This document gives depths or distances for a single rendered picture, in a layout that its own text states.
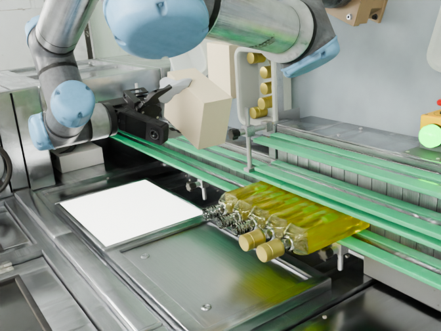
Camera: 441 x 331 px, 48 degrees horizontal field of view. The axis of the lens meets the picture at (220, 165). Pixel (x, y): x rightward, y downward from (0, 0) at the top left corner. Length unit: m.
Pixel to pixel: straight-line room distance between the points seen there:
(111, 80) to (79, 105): 1.05
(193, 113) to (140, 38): 0.52
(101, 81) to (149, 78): 0.20
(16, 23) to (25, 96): 2.83
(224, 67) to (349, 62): 0.43
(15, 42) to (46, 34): 3.75
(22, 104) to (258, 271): 1.08
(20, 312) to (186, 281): 0.38
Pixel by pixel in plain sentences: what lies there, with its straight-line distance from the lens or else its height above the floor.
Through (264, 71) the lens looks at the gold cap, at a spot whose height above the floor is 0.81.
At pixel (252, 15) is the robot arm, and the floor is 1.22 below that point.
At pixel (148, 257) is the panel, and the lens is 1.26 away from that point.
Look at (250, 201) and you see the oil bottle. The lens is 1.13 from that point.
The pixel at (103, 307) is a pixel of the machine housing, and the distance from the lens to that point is 1.15.
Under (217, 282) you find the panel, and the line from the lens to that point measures 1.13.
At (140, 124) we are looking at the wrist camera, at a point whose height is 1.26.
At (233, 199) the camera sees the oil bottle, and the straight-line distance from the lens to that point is 1.16.
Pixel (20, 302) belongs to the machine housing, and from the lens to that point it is 1.29.
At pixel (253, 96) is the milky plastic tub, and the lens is 1.48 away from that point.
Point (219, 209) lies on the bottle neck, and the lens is 1.15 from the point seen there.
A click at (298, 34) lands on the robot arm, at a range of 0.89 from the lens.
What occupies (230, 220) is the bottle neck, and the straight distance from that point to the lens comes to 1.10.
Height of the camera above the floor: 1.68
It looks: 31 degrees down
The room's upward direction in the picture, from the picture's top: 106 degrees counter-clockwise
